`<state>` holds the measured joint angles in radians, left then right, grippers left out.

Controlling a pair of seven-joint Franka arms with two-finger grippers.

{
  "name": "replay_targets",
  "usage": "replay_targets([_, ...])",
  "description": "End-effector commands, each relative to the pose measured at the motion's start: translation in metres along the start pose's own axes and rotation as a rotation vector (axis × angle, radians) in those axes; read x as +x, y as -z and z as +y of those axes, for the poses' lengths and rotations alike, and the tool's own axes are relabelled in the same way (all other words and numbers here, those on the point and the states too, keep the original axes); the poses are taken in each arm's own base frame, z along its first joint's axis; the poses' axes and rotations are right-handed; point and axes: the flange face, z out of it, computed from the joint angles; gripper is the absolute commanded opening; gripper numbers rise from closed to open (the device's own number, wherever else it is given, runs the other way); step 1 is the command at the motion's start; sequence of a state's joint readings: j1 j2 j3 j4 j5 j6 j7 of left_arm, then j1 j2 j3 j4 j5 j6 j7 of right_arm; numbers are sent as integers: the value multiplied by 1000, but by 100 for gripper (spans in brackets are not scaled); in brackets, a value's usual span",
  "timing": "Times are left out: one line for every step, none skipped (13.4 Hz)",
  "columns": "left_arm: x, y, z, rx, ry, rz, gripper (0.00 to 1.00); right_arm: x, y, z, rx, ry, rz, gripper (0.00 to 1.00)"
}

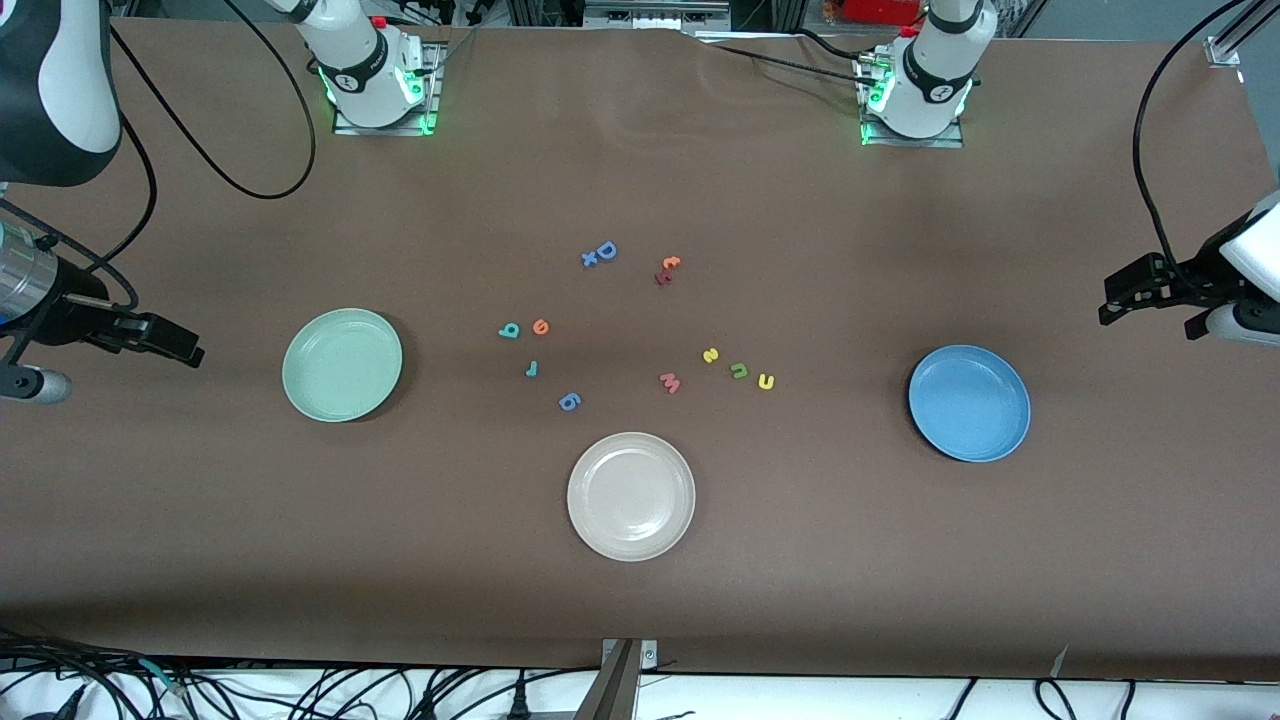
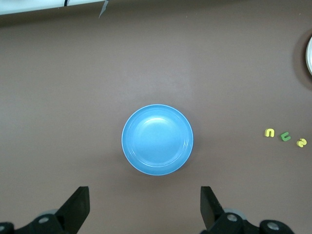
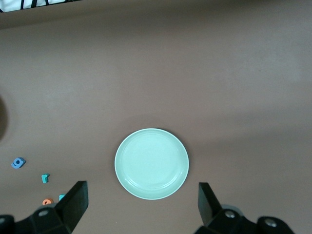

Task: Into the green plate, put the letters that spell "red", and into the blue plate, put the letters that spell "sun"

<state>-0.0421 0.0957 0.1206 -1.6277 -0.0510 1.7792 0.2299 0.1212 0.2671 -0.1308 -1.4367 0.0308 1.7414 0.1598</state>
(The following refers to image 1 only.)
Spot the aluminium corner profile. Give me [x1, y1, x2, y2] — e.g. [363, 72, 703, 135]
[1205, 0, 1280, 69]

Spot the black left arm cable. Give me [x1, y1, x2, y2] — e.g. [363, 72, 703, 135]
[1132, 0, 1256, 276]

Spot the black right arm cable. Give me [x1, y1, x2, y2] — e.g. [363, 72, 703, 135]
[60, 0, 319, 311]

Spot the aluminium profile post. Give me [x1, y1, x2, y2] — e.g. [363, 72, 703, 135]
[573, 638, 661, 720]

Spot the brown table cover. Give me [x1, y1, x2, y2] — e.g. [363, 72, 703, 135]
[0, 18, 1280, 683]

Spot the red box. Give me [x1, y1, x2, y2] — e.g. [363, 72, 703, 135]
[838, 0, 923, 26]

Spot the cable with teal connector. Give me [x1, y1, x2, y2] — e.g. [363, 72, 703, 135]
[140, 658, 189, 696]

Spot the blue plate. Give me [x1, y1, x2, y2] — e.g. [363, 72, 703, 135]
[908, 345, 1032, 464]

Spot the mint green plate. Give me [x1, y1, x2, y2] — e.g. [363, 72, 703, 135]
[282, 308, 404, 423]

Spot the beige plate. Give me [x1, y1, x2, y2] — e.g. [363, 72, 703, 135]
[566, 432, 697, 563]

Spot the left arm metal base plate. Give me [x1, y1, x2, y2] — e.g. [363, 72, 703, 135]
[858, 55, 966, 149]

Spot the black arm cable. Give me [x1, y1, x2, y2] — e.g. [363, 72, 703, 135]
[1132, 0, 1256, 276]
[60, 0, 319, 311]

